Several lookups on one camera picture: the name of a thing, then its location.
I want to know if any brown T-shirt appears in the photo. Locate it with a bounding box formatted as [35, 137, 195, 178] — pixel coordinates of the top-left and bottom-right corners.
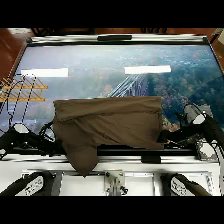
[52, 95, 165, 178]

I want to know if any black cable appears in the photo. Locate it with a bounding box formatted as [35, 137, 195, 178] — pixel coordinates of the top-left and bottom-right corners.
[39, 121, 56, 142]

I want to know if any silver frame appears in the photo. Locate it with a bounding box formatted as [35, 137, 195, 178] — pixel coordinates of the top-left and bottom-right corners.
[0, 153, 224, 197]

